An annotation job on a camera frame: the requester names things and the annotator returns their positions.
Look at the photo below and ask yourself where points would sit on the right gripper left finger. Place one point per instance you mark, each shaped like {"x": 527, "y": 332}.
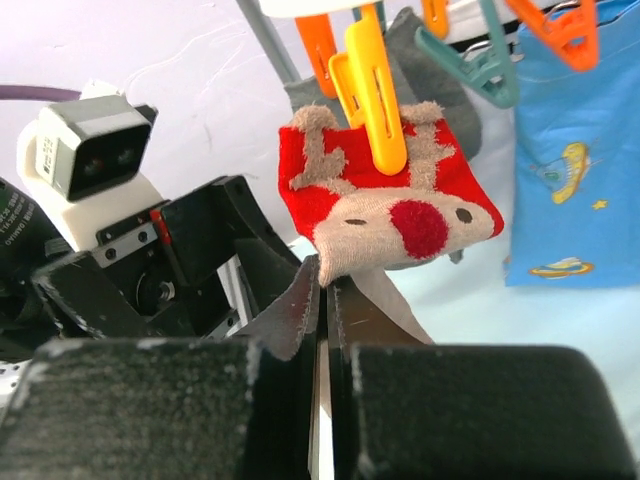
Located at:
{"x": 172, "y": 408}

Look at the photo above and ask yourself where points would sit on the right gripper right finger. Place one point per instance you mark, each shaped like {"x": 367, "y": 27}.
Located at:
{"x": 405, "y": 410}

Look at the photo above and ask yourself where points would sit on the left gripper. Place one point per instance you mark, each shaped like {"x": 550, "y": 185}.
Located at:
{"x": 173, "y": 268}

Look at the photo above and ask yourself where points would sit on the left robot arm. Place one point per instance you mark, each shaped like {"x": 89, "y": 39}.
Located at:
{"x": 29, "y": 241}

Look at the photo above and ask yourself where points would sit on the white silver clothes rack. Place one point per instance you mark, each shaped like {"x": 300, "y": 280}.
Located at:
{"x": 270, "y": 41}

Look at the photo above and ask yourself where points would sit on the yellow clothes peg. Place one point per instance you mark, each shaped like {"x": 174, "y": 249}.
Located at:
{"x": 362, "y": 78}

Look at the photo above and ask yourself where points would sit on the white black striped sock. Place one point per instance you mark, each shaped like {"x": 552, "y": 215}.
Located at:
{"x": 494, "y": 165}

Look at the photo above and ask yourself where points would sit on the grey sock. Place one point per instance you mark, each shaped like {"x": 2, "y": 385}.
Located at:
{"x": 418, "y": 78}

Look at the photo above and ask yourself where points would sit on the blue patterned sock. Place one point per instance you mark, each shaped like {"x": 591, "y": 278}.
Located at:
{"x": 576, "y": 213}

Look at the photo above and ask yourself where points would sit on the teal clothes peg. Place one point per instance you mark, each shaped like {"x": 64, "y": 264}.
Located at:
{"x": 485, "y": 67}

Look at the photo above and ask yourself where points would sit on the orange clothes peg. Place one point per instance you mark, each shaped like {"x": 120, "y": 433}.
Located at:
{"x": 569, "y": 30}

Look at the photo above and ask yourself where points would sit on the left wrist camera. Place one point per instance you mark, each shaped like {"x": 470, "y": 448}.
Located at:
{"x": 80, "y": 160}

